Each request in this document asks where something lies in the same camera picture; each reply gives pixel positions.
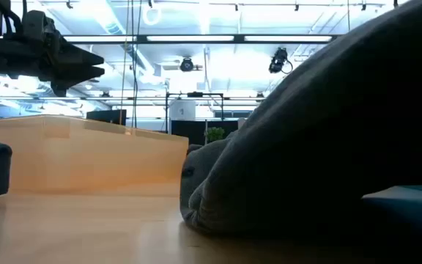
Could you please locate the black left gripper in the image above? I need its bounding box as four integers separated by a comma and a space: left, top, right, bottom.
23, 31, 106, 97

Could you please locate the light grey knit hat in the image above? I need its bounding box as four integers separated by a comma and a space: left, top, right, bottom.
179, 137, 234, 224

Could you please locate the translucent orange plastic bin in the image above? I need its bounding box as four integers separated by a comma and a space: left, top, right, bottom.
0, 114, 190, 195

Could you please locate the round black ceiling lamp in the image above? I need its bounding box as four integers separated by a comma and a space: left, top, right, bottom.
179, 57, 196, 73

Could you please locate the green potted plant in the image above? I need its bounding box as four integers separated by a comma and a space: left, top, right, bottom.
204, 126, 226, 144

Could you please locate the blue plastic bin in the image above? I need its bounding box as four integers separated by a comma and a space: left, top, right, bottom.
360, 185, 422, 243

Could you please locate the thin hanging cable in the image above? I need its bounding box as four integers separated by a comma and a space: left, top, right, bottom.
120, 0, 130, 128

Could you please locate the thick black hanging cable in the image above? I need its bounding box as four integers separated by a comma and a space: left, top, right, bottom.
130, 0, 143, 128

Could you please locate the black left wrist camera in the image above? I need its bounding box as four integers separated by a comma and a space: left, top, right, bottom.
22, 10, 56, 37

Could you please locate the white hanging ring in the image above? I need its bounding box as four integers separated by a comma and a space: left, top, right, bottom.
141, 2, 163, 26

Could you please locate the black metal stand frame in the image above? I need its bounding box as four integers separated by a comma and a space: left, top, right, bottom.
165, 91, 226, 135

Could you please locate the black overhead frame bar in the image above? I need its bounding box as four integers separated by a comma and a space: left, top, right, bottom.
62, 34, 344, 45

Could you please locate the black partition wall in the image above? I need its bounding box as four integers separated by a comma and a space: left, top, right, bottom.
170, 120, 240, 146

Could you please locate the black hanging camera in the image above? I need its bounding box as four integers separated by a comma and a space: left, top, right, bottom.
268, 46, 294, 76

